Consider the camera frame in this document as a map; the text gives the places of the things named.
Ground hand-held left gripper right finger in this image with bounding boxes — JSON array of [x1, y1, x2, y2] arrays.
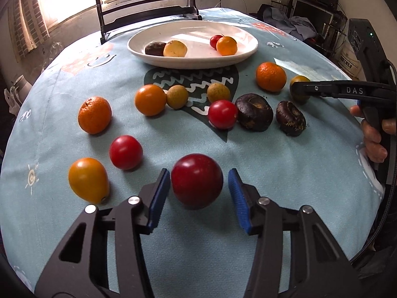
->
[[228, 168, 363, 298]]

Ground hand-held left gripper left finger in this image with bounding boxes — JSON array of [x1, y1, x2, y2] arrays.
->
[[34, 168, 171, 298]]

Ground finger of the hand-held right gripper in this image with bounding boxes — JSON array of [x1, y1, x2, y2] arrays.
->
[[291, 80, 388, 99]]

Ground large dark red plum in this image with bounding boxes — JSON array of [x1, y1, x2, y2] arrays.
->
[[171, 153, 224, 210]]

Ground yellow-green kumquat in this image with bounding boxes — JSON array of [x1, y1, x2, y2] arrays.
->
[[289, 75, 311, 103]]

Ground dark water chestnut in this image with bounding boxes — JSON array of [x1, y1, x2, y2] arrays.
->
[[235, 93, 274, 132], [275, 101, 307, 137], [145, 41, 168, 57]]

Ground orange tangerine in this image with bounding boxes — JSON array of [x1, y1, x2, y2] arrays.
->
[[78, 96, 112, 135], [256, 62, 287, 93]]

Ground pear-shaped yellow-orange tomato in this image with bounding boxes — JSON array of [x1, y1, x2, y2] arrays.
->
[[68, 158, 110, 205]]

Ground round orange tomato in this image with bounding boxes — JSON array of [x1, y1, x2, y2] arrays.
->
[[134, 84, 167, 117], [216, 36, 238, 56]]

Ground brown longan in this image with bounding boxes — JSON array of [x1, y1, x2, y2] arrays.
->
[[207, 82, 232, 104], [166, 85, 189, 110]]

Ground white oval plate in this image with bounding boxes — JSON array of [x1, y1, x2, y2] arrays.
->
[[127, 21, 259, 70]]

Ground person's right hand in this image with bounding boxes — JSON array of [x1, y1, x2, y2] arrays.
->
[[349, 105, 397, 163]]

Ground dark monitor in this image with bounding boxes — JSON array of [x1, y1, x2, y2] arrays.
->
[[292, 0, 335, 35]]

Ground pile of blue-grey clothes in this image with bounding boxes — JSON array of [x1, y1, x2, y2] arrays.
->
[[250, 4, 319, 41]]

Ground yellow fruit with brown spot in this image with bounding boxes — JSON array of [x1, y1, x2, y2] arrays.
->
[[163, 40, 188, 58]]

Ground white jug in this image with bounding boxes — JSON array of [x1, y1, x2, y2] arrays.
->
[[12, 74, 32, 101]]

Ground round painted table screen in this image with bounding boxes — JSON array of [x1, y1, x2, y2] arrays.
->
[[93, 0, 201, 45]]

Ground brick-pattern curtain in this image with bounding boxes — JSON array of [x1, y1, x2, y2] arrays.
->
[[9, 0, 51, 57]]

